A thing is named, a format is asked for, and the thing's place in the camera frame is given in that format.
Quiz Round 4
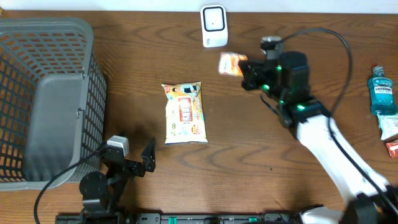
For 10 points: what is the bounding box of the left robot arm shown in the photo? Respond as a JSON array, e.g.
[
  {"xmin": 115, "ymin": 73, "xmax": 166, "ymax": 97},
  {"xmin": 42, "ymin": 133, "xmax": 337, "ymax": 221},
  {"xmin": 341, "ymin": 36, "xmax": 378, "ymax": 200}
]
[{"xmin": 79, "ymin": 136, "xmax": 156, "ymax": 223}]

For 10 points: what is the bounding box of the grey plastic shopping basket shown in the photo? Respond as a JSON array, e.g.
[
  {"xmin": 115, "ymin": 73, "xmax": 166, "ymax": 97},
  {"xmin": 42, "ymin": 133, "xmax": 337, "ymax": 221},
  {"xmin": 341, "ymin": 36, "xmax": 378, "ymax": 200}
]
[{"xmin": 1, "ymin": 18, "xmax": 107, "ymax": 191}]

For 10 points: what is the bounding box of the yellow snack bag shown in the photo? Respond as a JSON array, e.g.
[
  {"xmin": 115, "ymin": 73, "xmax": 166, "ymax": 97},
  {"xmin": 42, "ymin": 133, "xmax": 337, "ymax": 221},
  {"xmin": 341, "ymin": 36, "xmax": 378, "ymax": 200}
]
[{"xmin": 162, "ymin": 82, "xmax": 208, "ymax": 144}]

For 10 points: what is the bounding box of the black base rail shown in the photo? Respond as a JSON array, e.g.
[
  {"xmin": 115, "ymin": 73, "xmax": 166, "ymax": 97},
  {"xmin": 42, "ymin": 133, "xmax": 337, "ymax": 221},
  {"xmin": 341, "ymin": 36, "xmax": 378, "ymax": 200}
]
[{"xmin": 55, "ymin": 213, "xmax": 303, "ymax": 224}]

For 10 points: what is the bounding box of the small orange snack packet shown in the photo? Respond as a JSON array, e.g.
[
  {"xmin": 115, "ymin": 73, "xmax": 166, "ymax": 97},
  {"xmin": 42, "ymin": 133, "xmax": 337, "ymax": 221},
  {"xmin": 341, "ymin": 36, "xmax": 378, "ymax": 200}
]
[{"xmin": 218, "ymin": 52, "xmax": 248, "ymax": 77}]

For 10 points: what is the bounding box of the teal Listerine mouthwash bottle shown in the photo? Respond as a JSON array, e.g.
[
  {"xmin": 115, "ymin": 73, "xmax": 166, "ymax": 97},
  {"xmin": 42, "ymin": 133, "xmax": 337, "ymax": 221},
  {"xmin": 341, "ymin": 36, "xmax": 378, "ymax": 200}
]
[{"xmin": 368, "ymin": 65, "xmax": 397, "ymax": 115}]

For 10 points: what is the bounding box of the white barcode scanner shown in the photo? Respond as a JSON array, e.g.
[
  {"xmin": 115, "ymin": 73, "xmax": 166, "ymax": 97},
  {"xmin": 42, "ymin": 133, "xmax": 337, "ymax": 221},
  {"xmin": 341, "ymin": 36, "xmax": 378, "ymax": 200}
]
[{"xmin": 200, "ymin": 4, "xmax": 228, "ymax": 48}]

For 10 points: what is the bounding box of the red Top chocolate bar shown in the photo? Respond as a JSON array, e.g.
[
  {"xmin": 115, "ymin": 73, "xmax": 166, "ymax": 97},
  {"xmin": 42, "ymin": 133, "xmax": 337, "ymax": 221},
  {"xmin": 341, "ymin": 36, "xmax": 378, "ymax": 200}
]
[{"xmin": 386, "ymin": 140, "xmax": 398, "ymax": 158}]

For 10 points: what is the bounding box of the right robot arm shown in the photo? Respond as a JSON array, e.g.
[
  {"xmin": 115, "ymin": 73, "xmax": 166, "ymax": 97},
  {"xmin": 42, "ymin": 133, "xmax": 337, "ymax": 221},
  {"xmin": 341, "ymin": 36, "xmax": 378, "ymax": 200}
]
[{"xmin": 238, "ymin": 52, "xmax": 397, "ymax": 223}]

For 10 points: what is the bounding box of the light teal wipes packet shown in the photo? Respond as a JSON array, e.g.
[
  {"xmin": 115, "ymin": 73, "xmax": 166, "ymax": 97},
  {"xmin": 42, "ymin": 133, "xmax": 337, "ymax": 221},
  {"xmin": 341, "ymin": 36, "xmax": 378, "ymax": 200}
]
[{"xmin": 377, "ymin": 114, "xmax": 397, "ymax": 140}]

